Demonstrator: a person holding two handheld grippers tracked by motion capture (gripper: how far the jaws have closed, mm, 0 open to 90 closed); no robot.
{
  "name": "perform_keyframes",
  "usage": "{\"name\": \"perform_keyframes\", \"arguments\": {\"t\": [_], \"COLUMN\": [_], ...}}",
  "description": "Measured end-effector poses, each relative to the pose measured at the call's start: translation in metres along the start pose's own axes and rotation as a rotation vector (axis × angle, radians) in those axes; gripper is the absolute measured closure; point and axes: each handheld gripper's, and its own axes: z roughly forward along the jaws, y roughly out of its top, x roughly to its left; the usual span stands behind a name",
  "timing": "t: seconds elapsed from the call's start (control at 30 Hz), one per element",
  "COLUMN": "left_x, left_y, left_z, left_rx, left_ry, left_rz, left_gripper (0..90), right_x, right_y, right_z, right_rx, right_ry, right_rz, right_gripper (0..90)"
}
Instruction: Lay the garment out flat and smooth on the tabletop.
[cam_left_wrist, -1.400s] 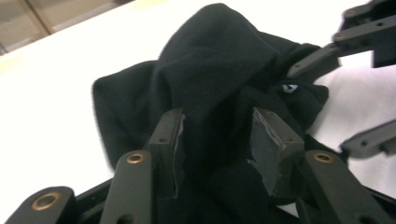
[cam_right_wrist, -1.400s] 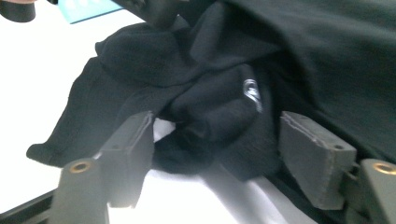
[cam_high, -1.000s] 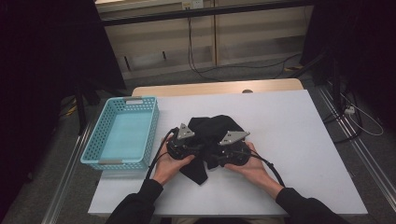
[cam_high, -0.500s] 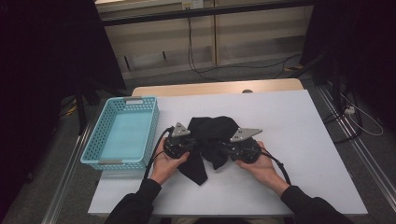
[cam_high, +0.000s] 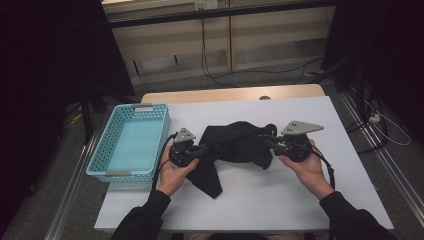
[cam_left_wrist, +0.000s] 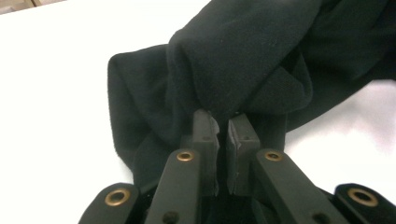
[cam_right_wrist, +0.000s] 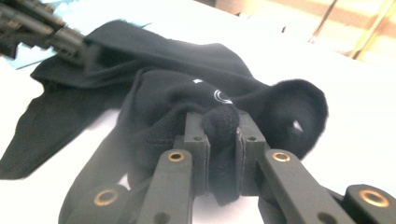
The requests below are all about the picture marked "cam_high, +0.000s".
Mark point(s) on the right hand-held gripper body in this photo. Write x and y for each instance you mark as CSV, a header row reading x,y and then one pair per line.
x,y
296,148

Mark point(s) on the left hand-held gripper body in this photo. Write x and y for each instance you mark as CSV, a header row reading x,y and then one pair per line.
x,y
181,153

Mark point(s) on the black tank top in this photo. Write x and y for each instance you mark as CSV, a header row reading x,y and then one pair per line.
x,y
233,143

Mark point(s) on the light blue plastic basket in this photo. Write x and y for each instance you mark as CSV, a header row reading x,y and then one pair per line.
x,y
133,146

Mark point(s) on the person's left hand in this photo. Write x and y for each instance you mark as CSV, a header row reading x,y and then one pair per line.
x,y
173,176

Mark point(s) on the person's right hand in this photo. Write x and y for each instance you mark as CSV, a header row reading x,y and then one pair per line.
x,y
311,176

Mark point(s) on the round table grommet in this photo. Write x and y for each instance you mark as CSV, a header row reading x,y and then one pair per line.
x,y
265,98

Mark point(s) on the wooden table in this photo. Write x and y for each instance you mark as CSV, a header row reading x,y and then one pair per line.
x,y
216,95

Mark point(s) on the white table mat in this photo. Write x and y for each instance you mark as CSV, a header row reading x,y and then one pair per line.
x,y
250,206

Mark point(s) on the white power strip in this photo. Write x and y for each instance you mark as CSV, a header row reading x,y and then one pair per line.
x,y
374,118

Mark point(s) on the black metal stand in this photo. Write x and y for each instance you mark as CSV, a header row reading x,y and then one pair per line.
x,y
359,86
87,123

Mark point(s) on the beige cabinet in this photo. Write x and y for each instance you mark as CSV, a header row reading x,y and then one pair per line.
x,y
273,33

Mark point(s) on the black metal bar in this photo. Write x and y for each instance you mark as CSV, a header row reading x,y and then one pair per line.
x,y
216,13

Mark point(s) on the black curtain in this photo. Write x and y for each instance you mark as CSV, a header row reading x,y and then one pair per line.
x,y
50,66
393,50

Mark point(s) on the aluminium floor rail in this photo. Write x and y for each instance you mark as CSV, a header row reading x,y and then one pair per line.
x,y
393,170
71,190

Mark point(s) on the white wall socket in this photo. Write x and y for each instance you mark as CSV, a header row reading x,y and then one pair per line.
x,y
206,5

